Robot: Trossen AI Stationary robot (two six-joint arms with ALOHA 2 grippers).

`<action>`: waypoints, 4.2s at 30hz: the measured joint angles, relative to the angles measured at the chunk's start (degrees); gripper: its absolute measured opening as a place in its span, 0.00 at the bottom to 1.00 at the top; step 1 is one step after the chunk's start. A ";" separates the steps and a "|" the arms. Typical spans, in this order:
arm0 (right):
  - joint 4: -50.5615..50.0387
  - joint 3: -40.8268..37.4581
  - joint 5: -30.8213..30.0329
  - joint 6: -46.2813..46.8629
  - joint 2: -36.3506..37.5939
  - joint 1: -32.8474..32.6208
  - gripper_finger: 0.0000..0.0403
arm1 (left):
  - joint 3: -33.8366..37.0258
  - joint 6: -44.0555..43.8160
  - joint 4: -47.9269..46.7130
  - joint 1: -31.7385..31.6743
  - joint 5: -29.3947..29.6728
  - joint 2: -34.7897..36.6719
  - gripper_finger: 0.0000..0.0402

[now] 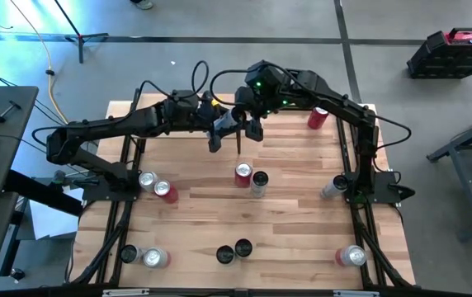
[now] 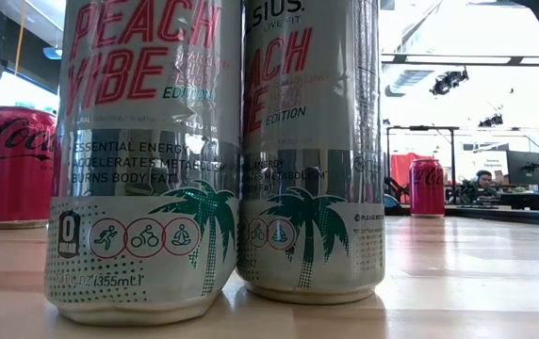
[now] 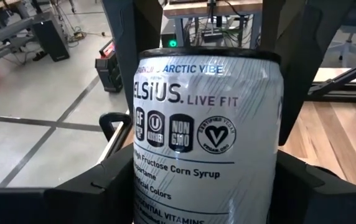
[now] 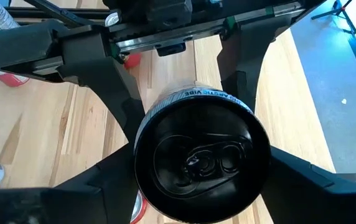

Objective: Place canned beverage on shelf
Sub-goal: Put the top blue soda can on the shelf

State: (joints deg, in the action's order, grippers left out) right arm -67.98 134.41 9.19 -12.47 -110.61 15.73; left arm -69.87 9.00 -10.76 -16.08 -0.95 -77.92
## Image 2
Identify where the dented Celsius Peach Vibe can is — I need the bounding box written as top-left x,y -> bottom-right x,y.
44,0 -> 244,328

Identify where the black computer monitor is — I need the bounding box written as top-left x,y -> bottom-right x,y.
507,150 -> 539,187

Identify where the black spotlight cluster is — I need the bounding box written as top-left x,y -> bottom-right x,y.
432,67 -> 469,97
478,112 -> 505,128

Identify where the red Coca-Cola can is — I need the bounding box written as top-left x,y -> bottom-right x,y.
0,106 -> 62,231
409,158 -> 446,218

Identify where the person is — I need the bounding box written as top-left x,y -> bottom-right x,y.
460,169 -> 501,204

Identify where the white printed sign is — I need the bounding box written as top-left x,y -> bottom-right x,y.
469,150 -> 509,183

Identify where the black ceiling beam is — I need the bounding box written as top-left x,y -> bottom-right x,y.
381,52 -> 539,67

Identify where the red cloth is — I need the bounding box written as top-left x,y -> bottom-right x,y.
390,152 -> 434,189

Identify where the thin yellow cable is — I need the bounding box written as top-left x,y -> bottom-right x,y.
13,0 -> 28,76

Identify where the black metal workstation frame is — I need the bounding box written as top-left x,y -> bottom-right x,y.
385,124 -> 460,204

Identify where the black aluminium table frame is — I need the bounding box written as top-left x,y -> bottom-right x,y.
384,202 -> 539,227

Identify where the silver ventilation duct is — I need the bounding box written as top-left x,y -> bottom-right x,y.
384,68 -> 436,99

